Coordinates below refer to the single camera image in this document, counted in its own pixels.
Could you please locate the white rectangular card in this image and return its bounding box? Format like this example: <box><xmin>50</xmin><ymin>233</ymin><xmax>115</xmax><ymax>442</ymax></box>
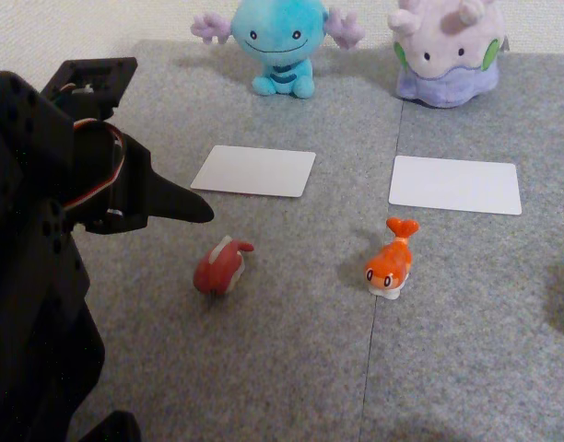
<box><xmin>388</xmin><ymin>155</ymin><xmax>523</xmax><ymax>216</ymax></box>
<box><xmin>190</xmin><ymin>145</ymin><xmax>317</xmax><ymax>199</ymax></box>

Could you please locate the orange shrimp sushi toy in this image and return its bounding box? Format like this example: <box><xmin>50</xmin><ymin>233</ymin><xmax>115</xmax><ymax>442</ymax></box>
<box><xmin>364</xmin><ymin>216</ymin><xmax>421</xmax><ymax>301</ymax></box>

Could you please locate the purple Goomy plush toy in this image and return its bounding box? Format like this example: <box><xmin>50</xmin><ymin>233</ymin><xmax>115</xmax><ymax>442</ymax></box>
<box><xmin>386</xmin><ymin>0</ymin><xmax>511</xmax><ymax>110</ymax></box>

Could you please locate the red white black servo cable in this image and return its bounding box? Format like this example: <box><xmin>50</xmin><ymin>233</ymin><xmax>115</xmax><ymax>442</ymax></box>
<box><xmin>62</xmin><ymin>118</ymin><xmax>127</xmax><ymax>211</ymax></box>

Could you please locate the red tuna sushi toy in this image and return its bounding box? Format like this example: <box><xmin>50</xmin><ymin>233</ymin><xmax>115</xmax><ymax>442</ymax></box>
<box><xmin>193</xmin><ymin>235</ymin><xmax>255</xmax><ymax>297</ymax></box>

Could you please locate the gray carpet mat tile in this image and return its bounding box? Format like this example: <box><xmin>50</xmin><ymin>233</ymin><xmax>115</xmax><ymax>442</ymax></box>
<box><xmin>361</xmin><ymin>49</ymin><xmax>564</xmax><ymax>442</ymax></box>
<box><xmin>73</xmin><ymin>40</ymin><xmax>405</xmax><ymax>442</ymax></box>

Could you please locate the blue Wooper plush toy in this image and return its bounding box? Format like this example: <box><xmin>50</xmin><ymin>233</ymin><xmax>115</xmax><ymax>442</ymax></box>
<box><xmin>191</xmin><ymin>0</ymin><xmax>366</xmax><ymax>99</ymax></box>

